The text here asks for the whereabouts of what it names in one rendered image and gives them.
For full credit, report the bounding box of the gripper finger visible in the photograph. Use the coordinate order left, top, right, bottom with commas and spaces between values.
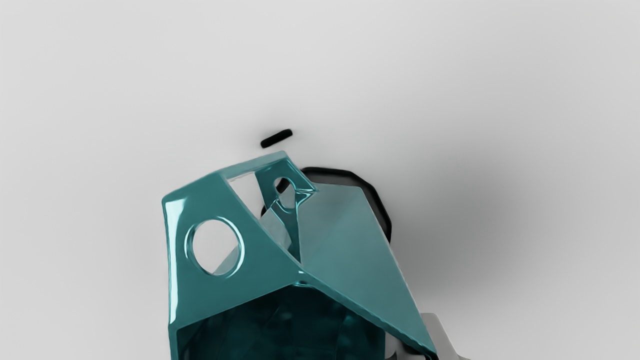
420, 312, 471, 360

